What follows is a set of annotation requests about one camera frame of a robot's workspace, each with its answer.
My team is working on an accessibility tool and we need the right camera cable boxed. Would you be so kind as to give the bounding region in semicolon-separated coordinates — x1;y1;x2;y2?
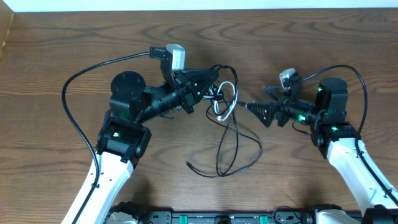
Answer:
294;64;398;206

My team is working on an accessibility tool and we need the black usb cable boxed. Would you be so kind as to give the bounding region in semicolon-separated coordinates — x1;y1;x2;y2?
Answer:
185;64;264;179

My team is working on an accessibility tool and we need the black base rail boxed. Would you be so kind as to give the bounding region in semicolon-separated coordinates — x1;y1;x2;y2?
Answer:
105;202;364;224

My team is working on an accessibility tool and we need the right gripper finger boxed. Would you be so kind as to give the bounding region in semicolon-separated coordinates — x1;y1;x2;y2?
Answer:
263;85;290;100
246;101;277;128

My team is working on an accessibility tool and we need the camera cable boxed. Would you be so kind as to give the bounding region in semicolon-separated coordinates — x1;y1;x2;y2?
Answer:
294;64;398;206
61;51;156;224

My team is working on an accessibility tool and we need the left camera cable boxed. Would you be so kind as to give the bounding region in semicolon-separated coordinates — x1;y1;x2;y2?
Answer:
61;51;156;224

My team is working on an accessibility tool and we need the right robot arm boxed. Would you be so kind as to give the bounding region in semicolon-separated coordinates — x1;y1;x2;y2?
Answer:
242;77;397;223

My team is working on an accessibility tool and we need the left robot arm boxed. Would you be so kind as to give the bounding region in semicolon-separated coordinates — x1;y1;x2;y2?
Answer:
63;70;219;223

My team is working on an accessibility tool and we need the white usb cable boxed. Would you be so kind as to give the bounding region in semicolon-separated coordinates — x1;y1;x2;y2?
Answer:
203;81;236;122

